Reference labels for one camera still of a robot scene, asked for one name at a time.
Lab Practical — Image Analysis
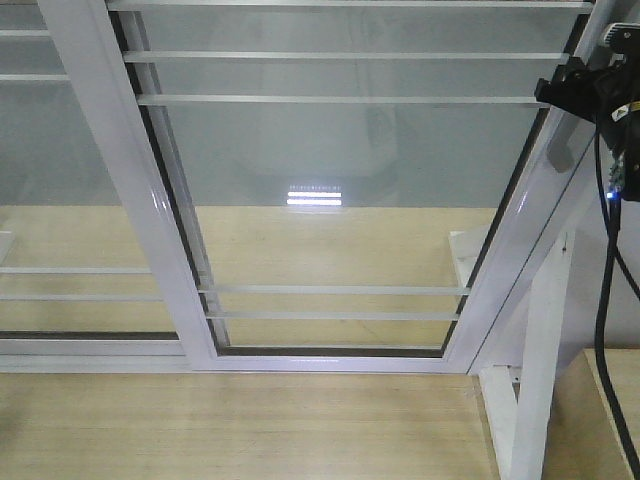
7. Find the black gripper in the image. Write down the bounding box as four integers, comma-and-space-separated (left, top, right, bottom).
535, 57, 639, 201

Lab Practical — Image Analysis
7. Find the white sliding glass door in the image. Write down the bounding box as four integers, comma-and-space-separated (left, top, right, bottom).
39, 1, 570, 374

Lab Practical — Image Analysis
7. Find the white wooden support stand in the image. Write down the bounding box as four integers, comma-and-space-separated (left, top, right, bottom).
448, 224, 490, 287

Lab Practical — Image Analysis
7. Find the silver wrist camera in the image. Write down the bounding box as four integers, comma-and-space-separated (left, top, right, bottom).
598, 22, 640, 54

